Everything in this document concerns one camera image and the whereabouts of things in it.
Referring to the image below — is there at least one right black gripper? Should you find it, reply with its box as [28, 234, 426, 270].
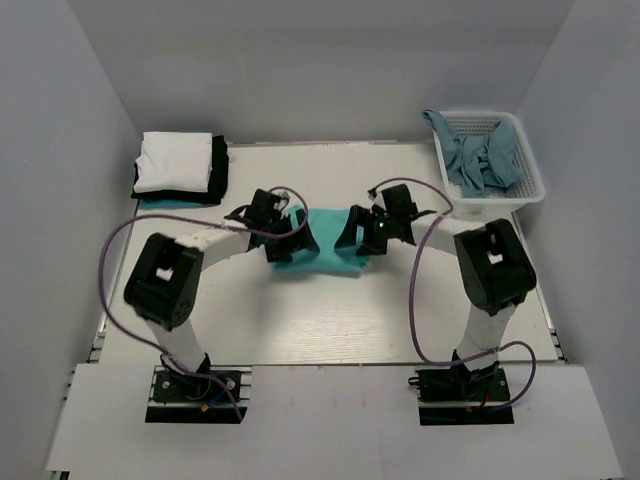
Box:
[335, 205, 398, 256]

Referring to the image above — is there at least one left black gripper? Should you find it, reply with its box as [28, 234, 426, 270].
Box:
[265, 208, 320, 262]

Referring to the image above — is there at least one teal green t shirt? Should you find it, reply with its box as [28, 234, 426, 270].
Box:
[272, 208, 369, 277]

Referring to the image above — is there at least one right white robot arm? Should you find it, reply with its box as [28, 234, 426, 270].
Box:
[334, 184, 537, 399]

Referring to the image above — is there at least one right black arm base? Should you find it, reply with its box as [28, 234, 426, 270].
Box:
[407, 368, 514, 426]

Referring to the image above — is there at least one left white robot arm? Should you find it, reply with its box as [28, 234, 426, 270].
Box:
[124, 188, 319, 399]

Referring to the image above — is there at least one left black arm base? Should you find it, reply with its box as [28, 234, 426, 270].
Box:
[145, 366, 252, 425]

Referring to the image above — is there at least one folded black t shirt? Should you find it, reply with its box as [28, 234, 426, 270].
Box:
[131, 133, 229, 206]

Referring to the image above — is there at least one grey blue crumpled t shirt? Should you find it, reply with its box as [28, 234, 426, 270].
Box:
[422, 110, 524, 198]

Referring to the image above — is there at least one white plastic basket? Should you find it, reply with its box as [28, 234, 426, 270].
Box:
[432, 110, 545, 221]

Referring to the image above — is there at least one folded teal t shirt bottom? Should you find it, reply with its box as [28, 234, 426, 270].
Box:
[139, 200, 206, 210]

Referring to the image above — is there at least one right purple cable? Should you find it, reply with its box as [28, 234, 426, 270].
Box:
[367, 178, 539, 414]

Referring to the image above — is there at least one purple cable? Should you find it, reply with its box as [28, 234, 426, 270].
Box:
[99, 187, 309, 421]
[367, 178, 539, 414]

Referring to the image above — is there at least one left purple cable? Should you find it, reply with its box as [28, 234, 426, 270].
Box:
[99, 187, 309, 421]

